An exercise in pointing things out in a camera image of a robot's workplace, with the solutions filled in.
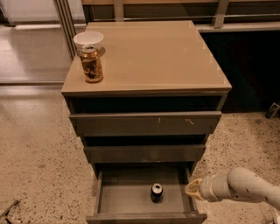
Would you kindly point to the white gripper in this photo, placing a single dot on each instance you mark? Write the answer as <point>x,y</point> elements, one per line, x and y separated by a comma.
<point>207,187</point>

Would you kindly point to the grey drawer cabinet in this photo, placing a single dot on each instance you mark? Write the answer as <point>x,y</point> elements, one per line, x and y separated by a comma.
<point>148,67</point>

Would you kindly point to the white paper bowl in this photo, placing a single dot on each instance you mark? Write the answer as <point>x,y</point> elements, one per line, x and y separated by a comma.
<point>88,38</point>

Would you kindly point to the metal railing frame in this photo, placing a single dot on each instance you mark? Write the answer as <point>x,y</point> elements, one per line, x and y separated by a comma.
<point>254,22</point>

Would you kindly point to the small grey floor object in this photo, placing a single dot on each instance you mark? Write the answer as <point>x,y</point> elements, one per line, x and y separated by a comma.
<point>272,110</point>

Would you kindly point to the dark blue pepsi can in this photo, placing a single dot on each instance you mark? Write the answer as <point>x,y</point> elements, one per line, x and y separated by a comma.
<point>156,192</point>

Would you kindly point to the orange brown soda can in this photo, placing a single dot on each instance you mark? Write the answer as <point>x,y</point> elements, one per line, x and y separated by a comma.
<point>91,63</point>

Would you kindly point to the grey top drawer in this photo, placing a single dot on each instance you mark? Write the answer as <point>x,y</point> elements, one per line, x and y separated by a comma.
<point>145,124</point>

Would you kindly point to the grey open bottom drawer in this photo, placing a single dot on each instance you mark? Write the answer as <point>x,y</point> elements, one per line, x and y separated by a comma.
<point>124,197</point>

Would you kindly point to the grey middle drawer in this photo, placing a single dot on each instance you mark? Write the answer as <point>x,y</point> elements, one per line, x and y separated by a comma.
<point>145,154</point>

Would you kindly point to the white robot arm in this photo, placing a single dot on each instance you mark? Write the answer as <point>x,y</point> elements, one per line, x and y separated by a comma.
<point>240,184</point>

